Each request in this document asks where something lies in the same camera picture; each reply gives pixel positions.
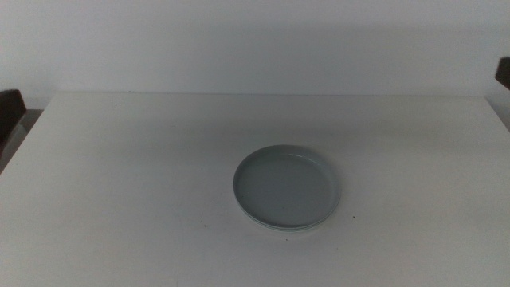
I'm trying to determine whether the white shallow bowl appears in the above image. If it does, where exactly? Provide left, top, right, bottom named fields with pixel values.
left=238, top=209, right=339, bottom=236

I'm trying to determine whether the pale green shallow bowl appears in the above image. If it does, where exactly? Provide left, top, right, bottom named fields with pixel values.
left=235, top=202, right=341, bottom=233

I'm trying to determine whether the grey shallow bowl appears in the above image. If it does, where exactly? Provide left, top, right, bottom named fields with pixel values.
left=232, top=143, right=343, bottom=230

